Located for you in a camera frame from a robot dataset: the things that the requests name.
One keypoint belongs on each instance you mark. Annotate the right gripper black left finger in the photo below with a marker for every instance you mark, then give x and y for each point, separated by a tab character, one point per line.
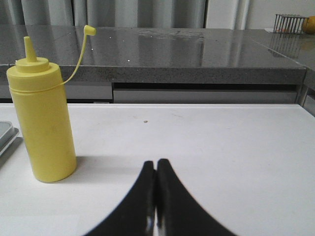
135	214

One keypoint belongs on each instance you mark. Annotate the yellow fruit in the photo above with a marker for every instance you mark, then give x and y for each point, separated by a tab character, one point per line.
308	25

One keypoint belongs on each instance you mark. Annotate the silver digital kitchen scale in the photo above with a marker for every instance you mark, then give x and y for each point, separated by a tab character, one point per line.
8	133

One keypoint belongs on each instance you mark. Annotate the grey stone counter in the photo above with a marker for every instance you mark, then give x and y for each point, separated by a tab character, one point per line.
141	65

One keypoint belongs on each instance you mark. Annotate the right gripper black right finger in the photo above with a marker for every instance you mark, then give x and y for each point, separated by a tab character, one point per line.
178	213

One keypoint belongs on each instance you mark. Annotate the metal wire rack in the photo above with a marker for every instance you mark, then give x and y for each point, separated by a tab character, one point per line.
289	23

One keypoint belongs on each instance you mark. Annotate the yellow squeeze bottle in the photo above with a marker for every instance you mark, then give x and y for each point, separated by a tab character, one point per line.
38	94

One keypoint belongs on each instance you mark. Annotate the grey curtain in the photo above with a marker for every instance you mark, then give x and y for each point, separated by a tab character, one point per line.
222	14

